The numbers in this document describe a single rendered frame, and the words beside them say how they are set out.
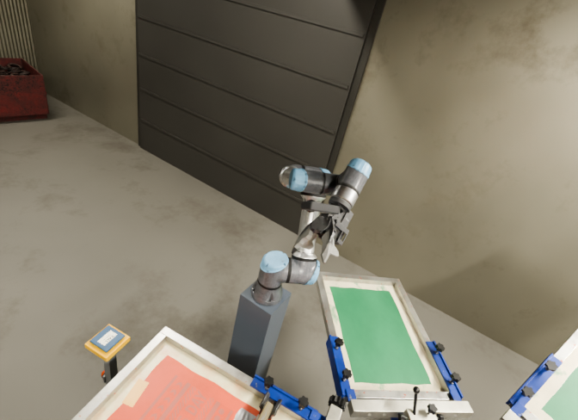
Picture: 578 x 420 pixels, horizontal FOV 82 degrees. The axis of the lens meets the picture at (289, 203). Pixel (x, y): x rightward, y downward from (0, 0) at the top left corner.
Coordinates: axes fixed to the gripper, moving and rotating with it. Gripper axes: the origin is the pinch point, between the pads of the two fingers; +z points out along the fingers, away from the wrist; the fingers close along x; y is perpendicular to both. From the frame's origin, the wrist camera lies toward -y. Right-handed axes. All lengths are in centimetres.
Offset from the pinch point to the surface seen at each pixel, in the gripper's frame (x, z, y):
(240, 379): 53, 48, 41
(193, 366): 68, 54, 27
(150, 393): 64, 68, 14
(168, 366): 72, 59, 18
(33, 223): 342, 61, -54
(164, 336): 81, 50, 13
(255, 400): 46, 51, 49
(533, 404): -19, -5, 133
